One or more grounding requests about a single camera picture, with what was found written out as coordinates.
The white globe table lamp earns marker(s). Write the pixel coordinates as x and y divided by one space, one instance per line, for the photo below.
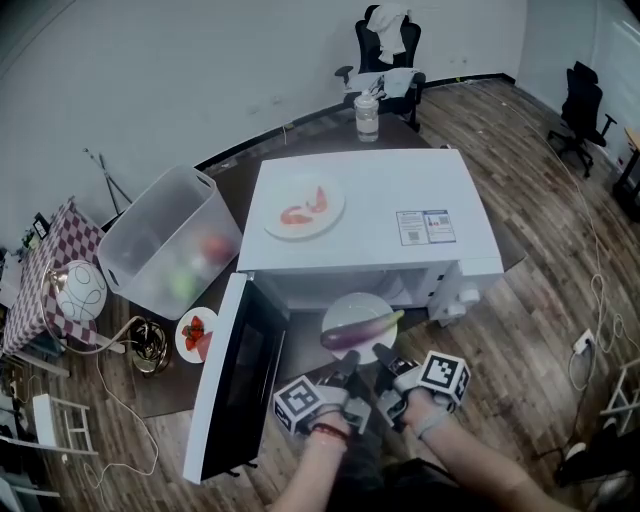
80 292

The white power strip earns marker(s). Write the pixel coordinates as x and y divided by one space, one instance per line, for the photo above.
584 342

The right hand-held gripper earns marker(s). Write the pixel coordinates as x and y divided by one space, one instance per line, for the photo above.
442 375

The grey wristband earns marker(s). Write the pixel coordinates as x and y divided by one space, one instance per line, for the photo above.
430 425

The white wooden stool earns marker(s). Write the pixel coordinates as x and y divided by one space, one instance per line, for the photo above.
45 415

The red tomato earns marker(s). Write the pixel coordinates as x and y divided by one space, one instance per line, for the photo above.
215 247

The red strawberry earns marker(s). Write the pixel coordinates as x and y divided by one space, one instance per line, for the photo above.
197 325
189 339

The wooden table with white legs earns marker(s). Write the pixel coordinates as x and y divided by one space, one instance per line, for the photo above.
165 395

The white round plate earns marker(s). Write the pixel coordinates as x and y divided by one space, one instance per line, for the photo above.
325 220
350 307

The person's dark shirt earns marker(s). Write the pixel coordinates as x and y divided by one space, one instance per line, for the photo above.
430 485

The small white plate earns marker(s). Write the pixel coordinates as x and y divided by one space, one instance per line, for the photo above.
182 352

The light grey clothing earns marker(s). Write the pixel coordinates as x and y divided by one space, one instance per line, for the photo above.
400 80

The white metal rack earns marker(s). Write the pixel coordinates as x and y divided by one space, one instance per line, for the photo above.
620 390

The white microwave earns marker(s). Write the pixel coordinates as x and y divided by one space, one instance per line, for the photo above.
375 200

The wooden desk with black legs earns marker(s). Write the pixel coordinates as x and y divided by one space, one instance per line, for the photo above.
632 145

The translucent plastic storage bin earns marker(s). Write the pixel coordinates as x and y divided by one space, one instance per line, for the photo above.
150 225

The person's right forearm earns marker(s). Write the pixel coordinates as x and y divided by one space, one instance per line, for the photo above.
465 455

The black photo frame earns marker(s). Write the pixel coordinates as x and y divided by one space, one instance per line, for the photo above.
40 225

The green vegetable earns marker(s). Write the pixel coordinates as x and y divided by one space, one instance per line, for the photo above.
182 286

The person's left forearm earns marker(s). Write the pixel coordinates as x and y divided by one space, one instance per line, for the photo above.
310 475

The purple eggplant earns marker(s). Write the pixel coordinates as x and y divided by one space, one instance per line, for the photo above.
355 332

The white vegetable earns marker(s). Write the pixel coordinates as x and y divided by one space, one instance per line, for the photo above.
198 262

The black office chair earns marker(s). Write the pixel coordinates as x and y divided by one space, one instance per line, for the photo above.
580 105
365 45

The white garment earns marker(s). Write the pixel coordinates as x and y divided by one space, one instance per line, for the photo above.
387 25

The red shrimp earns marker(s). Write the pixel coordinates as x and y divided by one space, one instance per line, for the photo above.
319 199
295 216

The pink food slice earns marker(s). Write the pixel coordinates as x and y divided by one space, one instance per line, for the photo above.
205 346

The clear glass jar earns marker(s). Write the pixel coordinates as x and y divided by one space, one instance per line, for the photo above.
367 120

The black tripod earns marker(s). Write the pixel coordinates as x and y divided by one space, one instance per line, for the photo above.
112 192

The checkered tablecloth table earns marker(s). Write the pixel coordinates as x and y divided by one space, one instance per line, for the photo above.
70 240

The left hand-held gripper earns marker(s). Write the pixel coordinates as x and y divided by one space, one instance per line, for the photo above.
297 402

